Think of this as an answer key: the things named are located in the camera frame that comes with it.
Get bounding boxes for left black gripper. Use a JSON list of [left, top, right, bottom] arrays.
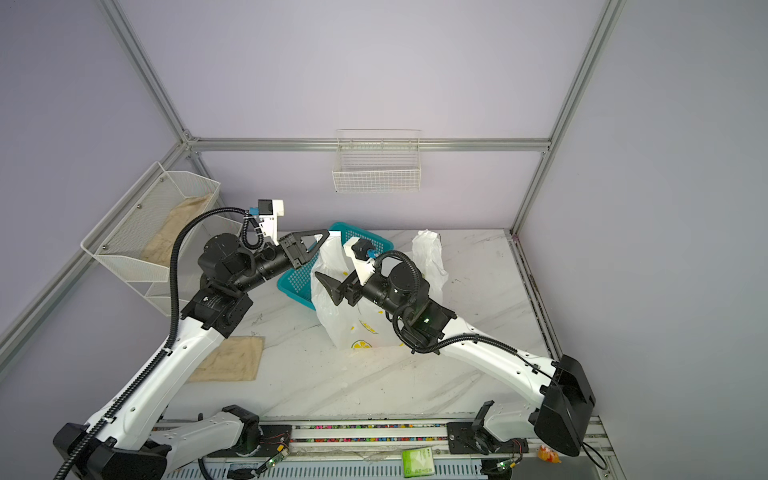
[[233, 229, 329, 295]]

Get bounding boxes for white plastic bag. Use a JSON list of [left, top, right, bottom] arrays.
[[310, 222, 449, 350]]

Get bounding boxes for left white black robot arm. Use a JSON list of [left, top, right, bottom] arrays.
[[53, 230, 330, 479]]

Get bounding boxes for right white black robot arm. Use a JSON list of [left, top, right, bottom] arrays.
[[315, 261, 596, 457]]

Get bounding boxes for teal plastic basket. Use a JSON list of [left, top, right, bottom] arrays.
[[276, 221, 395, 311]]

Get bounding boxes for lower white mesh shelf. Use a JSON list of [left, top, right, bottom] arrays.
[[119, 214, 240, 316]]

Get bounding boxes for white mesh shelf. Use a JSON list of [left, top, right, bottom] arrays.
[[119, 214, 240, 316], [80, 162, 220, 282]]

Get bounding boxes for beige glove on table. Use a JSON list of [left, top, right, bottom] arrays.
[[187, 336, 265, 383]]

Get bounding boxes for beige glove in shelf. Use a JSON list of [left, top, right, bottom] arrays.
[[140, 194, 212, 267]]

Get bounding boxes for upper white mesh shelf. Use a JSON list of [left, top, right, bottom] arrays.
[[80, 162, 220, 282]]

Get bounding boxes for green small box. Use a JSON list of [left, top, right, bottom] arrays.
[[401, 447, 436, 479]]

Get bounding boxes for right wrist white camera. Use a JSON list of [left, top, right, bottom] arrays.
[[344, 237, 377, 286]]

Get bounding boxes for wrist white camera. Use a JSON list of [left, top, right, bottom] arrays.
[[249, 199, 285, 244], [344, 237, 377, 286]]

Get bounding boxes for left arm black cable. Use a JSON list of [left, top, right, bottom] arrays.
[[50, 206, 248, 480]]

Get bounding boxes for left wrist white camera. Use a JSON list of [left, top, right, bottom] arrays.
[[249, 199, 285, 244]]

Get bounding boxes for white wire wall basket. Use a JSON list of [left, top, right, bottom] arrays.
[[332, 129, 422, 194]]

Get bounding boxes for aluminium mounting rail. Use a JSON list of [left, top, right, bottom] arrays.
[[122, 413, 616, 464]]

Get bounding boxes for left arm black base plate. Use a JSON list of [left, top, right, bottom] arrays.
[[207, 423, 293, 458]]

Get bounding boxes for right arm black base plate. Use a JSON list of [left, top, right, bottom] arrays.
[[446, 422, 529, 455]]

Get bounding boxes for orange toy right rail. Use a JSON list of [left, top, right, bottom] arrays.
[[537, 445, 561, 464]]

